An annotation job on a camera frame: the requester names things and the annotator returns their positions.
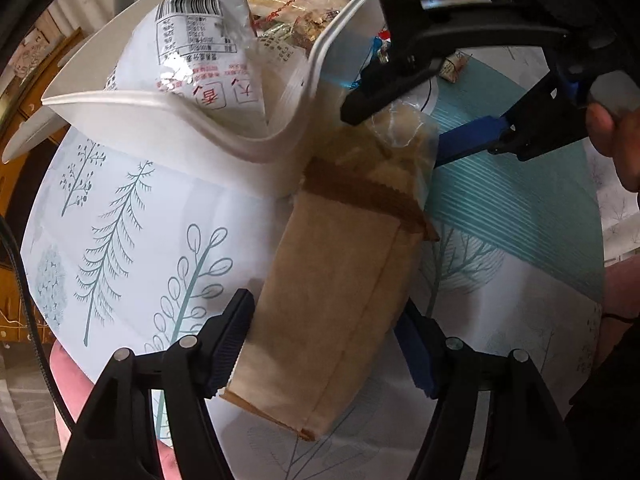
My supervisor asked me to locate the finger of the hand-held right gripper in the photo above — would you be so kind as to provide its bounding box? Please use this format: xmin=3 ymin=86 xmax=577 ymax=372
xmin=435 ymin=70 xmax=591 ymax=162
xmin=341 ymin=7 xmax=501 ymax=126

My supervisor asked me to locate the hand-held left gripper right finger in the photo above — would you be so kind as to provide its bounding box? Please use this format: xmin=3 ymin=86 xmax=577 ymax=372
xmin=394 ymin=299 xmax=586 ymax=480

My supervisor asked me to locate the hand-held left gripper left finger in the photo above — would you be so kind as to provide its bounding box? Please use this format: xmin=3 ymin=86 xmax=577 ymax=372
xmin=57 ymin=288 xmax=257 ymax=480

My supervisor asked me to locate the brown-edged rice cracker packet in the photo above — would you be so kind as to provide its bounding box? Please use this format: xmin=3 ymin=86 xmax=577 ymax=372
xmin=220 ymin=155 xmax=441 ymax=442

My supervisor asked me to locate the clear nut packet red label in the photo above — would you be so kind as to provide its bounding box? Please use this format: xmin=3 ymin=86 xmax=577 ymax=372
xmin=250 ymin=0 xmax=351 ymax=61

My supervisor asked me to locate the white plastic bin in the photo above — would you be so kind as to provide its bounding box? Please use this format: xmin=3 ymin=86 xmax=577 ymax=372
xmin=0 ymin=0 xmax=386 ymax=196

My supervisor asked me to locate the large pale blue snack packet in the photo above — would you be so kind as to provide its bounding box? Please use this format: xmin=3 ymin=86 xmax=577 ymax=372
xmin=102 ymin=0 xmax=311 ymax=131

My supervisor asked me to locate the person's right hand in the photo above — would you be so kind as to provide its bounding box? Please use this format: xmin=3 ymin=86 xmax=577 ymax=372
xmin=586 ymin=102 xmax=640 ymax=191

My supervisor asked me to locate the small brown wrapped candy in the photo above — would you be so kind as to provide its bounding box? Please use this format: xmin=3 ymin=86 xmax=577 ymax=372
xmin=439 ymin=52 xmax=468 ymax=83

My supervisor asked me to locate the tree print bedsheet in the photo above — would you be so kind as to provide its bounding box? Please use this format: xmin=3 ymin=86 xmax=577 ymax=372
xmin=20 ymin=45 xmax=640 ymax=480

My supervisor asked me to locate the pink cloth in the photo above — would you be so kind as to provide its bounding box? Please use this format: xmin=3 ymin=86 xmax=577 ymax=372
xmin=47 ymin=342 xmax=186 ymax=480

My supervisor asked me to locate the person's dark clothing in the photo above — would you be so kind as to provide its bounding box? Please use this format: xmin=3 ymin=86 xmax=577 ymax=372
xmin=565 ymin=320 xmax=640 ymax=480

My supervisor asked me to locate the person's bare leg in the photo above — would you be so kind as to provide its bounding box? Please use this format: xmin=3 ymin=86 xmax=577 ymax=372
xmin=595 ymin=260 xmax=640 ymax=376

